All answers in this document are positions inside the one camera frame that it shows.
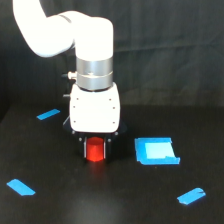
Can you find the blue tape strip bottom right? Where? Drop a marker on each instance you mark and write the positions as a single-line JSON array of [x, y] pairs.
[[191, 196]]

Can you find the blue tape strip bottom left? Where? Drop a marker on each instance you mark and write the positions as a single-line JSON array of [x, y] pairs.
[[20, 188]]

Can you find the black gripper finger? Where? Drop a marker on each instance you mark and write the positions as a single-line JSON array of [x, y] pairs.
[[107, 148], [83, 146]]

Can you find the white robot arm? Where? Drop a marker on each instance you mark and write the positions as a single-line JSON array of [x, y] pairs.
[[90, 37]]

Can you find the blue tape strip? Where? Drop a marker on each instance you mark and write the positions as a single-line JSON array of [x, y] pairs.
[[191, 196], [48, 114], [20, 188]]

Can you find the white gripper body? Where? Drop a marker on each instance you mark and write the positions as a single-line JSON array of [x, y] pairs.
[[94, 112]]

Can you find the red hexagonal block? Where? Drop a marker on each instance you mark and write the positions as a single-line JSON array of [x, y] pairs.
[[95, 149]]

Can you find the blue tape strip top left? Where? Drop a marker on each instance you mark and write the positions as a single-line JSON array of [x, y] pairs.
[[48, 114]]

